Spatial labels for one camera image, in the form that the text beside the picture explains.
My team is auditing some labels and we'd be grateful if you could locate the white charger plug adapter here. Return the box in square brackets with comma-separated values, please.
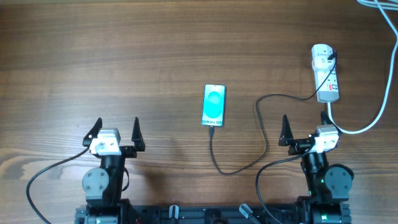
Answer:
[312, 55, 336, 72]

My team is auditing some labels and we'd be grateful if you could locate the white power strip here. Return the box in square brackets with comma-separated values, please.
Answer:
[312, 44, 340, 103]

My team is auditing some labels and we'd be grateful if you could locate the white power strip cord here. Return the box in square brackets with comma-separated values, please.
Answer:
[326, 0, 398, 135]

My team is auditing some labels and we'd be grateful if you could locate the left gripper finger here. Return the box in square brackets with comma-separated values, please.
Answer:
[131, 117, 146, 152]
[82, 118, 103, 147]

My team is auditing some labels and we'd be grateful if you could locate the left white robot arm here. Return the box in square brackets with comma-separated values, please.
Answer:
[75, 118, 146, 223]

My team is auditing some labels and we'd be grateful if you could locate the white cables top corner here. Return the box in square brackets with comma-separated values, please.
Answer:
[357, 0, 398, 11]

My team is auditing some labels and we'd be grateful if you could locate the blue Galaxy smartphone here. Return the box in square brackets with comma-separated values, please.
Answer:
[201, 84, 226, 127]

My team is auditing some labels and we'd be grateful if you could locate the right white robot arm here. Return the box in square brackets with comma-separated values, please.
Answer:
[279, 111, 354, 224]

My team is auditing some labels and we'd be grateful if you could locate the black USB charging cable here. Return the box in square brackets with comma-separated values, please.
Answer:
[208, 49, 340, 176]

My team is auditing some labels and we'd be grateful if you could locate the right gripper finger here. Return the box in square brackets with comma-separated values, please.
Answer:
[320, 111, 342, 135]
[278, 114, 294, 146]

